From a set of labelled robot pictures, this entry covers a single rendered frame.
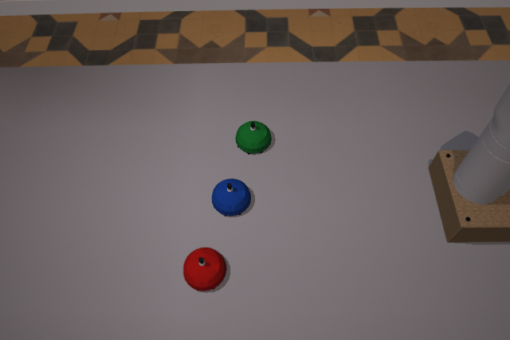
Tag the blue bell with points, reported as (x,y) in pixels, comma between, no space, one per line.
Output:
(231,197)

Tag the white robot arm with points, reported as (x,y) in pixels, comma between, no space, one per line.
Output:
(484,174)

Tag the green service bell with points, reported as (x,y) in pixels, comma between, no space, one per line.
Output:
(253,137)

